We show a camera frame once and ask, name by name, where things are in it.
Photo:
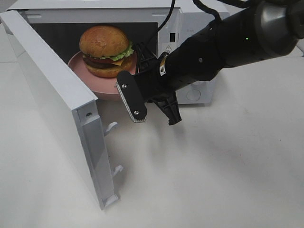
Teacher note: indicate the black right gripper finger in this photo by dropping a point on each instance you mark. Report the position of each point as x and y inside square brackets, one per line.
[169, 106]

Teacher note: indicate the white microwave door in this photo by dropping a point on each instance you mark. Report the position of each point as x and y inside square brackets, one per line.
[66, 104]

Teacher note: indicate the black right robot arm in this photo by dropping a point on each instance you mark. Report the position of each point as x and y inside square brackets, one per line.
[262, 30]

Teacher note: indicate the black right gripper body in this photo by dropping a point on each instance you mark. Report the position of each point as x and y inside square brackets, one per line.
[148, 75]

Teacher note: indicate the pink round plate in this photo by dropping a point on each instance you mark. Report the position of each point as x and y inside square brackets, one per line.
[103, 88]

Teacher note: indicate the burger with lettuce and cheese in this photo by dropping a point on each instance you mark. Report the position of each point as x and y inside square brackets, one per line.
[106, 51]

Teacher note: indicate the round white door button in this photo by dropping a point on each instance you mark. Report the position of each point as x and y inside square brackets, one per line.
[193, 95]

